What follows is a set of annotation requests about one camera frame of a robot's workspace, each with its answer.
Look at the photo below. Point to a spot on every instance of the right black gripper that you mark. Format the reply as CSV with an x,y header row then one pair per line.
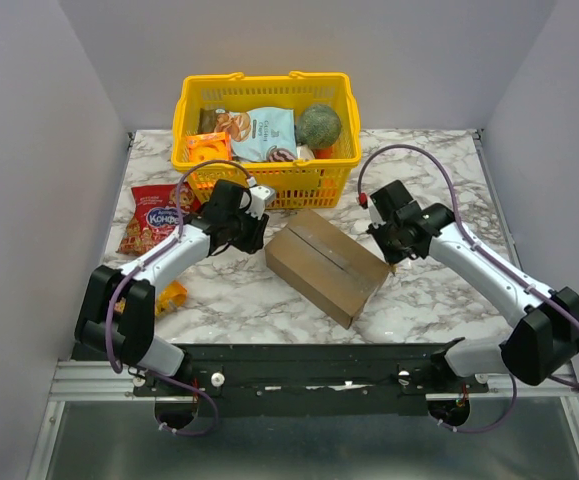
x,y
391,240

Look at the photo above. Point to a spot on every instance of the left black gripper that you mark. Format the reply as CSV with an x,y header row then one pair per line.
x,y
255,240

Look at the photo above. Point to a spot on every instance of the brown cardboard express box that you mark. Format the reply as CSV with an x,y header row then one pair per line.
x,y
333,271

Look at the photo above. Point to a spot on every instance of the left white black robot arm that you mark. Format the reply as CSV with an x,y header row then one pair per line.
x,y
117,316

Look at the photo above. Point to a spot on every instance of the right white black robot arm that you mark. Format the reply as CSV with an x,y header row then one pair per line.
x,y
544,322

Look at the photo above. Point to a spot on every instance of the red candy bag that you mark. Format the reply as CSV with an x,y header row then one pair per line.
x,y
154,219

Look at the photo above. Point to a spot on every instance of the orange toy package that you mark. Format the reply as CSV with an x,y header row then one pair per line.
x,y
209,146

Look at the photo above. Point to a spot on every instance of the orange yellow snack bag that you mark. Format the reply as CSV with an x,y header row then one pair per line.
x,y
171,297

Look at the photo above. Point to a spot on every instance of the yellow plastic shopping basket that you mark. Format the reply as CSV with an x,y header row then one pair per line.
x,y
302,183

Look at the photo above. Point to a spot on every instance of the light blue chips bag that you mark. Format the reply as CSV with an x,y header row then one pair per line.
x,y
256,134

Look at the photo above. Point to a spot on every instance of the green round melon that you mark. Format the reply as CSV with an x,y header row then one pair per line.
x,y
318,127

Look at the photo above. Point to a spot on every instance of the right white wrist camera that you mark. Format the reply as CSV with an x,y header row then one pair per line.
x,y
367,204

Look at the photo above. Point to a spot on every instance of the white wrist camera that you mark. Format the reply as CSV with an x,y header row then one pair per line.
x,y
261,197
367,204

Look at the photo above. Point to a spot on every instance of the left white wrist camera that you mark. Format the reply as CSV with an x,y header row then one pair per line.
x,y
261,197

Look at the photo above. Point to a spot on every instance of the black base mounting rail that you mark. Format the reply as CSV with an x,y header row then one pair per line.
x,y
232,381

